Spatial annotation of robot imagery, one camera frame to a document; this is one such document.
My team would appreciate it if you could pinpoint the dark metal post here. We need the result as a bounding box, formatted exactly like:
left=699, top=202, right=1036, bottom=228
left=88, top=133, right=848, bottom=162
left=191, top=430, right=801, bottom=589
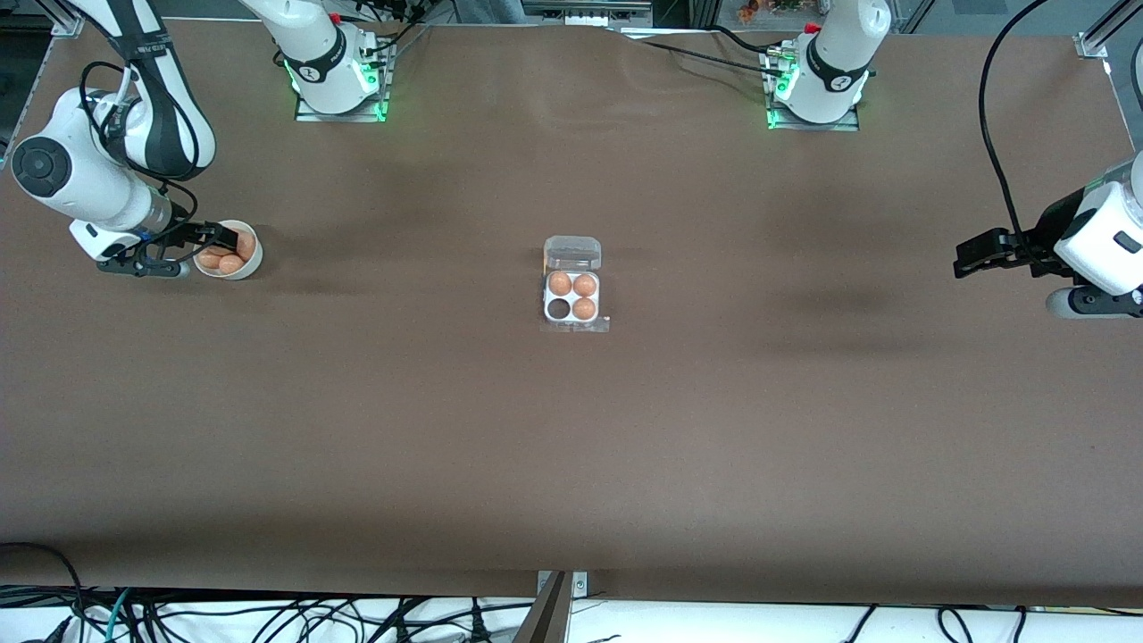
left=512, top=572, right=572, bottom=643

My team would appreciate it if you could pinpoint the white bowl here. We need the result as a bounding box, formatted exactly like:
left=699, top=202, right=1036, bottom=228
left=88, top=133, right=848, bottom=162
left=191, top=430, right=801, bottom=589
left=194, top=220, right=263, bottom=281

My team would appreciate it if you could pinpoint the black looped cable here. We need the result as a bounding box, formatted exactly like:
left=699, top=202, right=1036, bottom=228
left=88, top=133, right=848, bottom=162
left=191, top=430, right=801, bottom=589
left=0, top=542, right=87, bottom=643

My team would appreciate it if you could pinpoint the clear plastic egg carton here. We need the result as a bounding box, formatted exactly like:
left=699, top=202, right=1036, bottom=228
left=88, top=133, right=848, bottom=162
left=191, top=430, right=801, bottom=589
left=541, top=235, right=604, bottom=326

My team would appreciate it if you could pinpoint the black base cable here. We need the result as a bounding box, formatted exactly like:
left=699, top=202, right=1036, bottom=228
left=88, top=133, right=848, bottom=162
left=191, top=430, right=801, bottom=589
left=625, top=38, right=787, bottom=79
left=710, top=25, right=787, bottom=60

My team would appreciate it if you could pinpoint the brown table cover sheet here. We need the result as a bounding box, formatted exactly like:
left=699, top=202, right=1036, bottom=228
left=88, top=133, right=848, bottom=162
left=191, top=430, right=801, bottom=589
left=0, top=18, right=1143, bottom=610

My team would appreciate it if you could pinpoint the teal cable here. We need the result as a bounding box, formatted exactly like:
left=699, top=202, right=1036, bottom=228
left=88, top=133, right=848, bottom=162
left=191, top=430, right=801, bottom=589
left=104, top=588, right=133, bottom=643

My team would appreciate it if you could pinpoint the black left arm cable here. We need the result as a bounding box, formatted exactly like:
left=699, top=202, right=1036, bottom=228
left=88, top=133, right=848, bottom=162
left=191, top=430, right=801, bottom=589
left=978, top=0, right=1055, bottom=260

